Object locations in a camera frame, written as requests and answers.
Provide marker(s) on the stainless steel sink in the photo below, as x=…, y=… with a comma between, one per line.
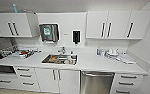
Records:
x=59, y=59

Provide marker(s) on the white drawer unit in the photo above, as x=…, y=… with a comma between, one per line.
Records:
x=27, y=78
x=128, y=84

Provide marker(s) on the dish tray with cups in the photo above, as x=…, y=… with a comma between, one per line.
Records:
x=21, y=52

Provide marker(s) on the black soap dispenser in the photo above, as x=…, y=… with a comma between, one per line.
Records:
x=76, y=36

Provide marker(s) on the white wide drawer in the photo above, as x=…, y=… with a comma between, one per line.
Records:
x=6, y=81

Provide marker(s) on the grey white dish cloth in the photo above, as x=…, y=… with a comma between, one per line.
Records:
x=127, y=59

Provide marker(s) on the chrome faucet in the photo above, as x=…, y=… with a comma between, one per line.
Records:
x=62, y=50

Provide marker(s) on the white wall cabinet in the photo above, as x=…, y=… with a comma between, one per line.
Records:
x=14, y=25
x=117, y=25

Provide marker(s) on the small white bottle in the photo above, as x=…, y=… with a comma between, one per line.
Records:
x=103, y=53

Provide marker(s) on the blue spray bottle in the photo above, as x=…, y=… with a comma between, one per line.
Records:
x=15, y=8

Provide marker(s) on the stainless steel dishwasher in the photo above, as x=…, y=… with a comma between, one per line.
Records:
x=97, y=83

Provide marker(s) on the steel paper towel dispenser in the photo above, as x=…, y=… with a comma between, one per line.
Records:
x=48, y=33

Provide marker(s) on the blue dish soap bottle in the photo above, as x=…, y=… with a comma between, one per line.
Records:
x=99, y=52

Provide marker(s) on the white two-door sink cabinet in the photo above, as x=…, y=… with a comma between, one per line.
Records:
x=57, y=81

